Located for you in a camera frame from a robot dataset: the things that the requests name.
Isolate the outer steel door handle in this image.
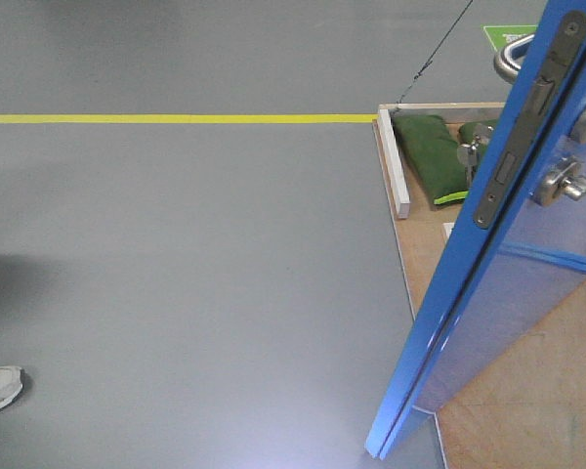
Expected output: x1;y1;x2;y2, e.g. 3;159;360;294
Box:
493;33;535;84

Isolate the white foot batten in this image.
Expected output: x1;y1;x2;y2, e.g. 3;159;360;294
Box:
442;223;454;240

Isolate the plywood base platform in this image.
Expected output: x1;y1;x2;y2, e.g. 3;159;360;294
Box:
374;122;586;468

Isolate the blue door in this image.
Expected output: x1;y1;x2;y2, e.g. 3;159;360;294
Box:
365;1;586;459

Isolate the green sandbag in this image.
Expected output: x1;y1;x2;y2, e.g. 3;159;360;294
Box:
458;119;498;144
392;114;468;206

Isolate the steel thumb turn lock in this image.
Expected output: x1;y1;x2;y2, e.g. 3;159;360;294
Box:
532;156;586;207

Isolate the green floor sign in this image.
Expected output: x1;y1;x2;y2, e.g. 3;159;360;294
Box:
482;24;537;52

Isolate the key in outer lock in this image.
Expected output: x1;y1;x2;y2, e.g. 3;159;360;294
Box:
457;137;491;188

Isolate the white short side rail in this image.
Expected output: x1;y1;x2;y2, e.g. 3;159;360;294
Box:
376;107;411;220

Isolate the green sandbag far right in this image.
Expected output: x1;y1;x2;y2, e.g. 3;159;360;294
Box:
458;119;498;144

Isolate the dark thin rope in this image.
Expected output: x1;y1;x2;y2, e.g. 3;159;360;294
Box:
395;0;475;107

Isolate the green sandbag far left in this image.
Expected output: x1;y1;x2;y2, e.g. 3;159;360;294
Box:
392;114;468;206

